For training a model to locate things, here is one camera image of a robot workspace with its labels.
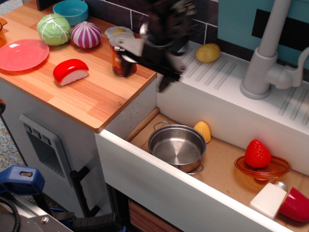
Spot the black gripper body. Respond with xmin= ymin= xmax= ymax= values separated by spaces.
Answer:
xmin=117 ymin=21 xmax=193 ymax=75

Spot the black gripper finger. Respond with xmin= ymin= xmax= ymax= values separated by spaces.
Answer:
xmin=120 ymin=54 xmax=137 ymax=63
xmin=157 ymin=74 xmax=180 ymax=92

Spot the orange beans can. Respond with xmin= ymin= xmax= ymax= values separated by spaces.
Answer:
xmin=109 ymin=32 xmax=137 ymax=77

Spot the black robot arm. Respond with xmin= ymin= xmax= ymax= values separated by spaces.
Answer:
xmin=115 ymin=0 xmax=196 ymax=92

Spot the stainless steel pot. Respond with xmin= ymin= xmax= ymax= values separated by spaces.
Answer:
xmin=148 ymin=121 xmax=207 ymax=175

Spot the toy fried egg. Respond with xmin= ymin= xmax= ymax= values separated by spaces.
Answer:
xmin=104 ymin=26 xmax=134 ymax=39

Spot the yellow toy potato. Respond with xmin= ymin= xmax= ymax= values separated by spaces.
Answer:
xmin=196 ymin=43 xmax=221 ymax=63

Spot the purple striped toy onion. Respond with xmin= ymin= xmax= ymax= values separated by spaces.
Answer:
xmin=71 ymin=21 xmax=101 ymax=49

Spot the yellow toy corn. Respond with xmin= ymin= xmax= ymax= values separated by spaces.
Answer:
xmin=194 ymin=121 xmax=211 ymax=143

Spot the red white toy sushi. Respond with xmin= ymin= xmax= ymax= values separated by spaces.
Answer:
xmin=53 ymin=59 xmax=89 ymax=86

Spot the teal plastic bowl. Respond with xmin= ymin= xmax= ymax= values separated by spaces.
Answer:
xmin=53 ymin=0 xmax=88 ymax=26

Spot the green toy cabbage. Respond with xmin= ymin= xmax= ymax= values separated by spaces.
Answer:
xmin=37 ymin=13 xmax=71 ymax=46

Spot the grey toy faucet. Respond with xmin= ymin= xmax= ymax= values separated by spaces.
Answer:
xmin=240 ymin=0 xmax=309 ymax=100

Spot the pink plastic plate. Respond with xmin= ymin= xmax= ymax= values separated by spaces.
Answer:
xmin=0 ymin=39 xmax=49 ymax=71

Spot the red toy strawberry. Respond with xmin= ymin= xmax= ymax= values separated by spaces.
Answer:
xmin=245 ymin=139 xmax=271 ymax=168

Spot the orange transparent cup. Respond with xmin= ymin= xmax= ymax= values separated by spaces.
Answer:
xmin=0 ymin=18 xmax=7 ymax=47

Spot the orange transparent dish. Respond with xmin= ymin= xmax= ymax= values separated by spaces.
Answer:
xmin=234 ymin=156 xmax=292 ymax=180

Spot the wooden drawer front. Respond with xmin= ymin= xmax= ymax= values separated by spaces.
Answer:
xmin=128 ymin=199 xmax=182 ymax=232

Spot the white salt shaker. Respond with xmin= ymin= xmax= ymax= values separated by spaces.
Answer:
xmin=249 ymin=180 xmax=288 ymax=219

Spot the red plastic cup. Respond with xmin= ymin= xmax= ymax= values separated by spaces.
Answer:
xmin=279 ymin=188 xmax=309 ymax=222

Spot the black oven door handle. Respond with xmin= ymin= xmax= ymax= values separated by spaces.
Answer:
xmin=70 ymin=166 xmax=100 ymax=218

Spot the aluminium frame plate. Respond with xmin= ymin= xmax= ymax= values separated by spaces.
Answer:
xmin=0 ymin=195 xmax=71 ymax=232

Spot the black braided cable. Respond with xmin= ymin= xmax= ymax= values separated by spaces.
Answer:
xmin=0 ymin=196 xmax=21 ymax=232

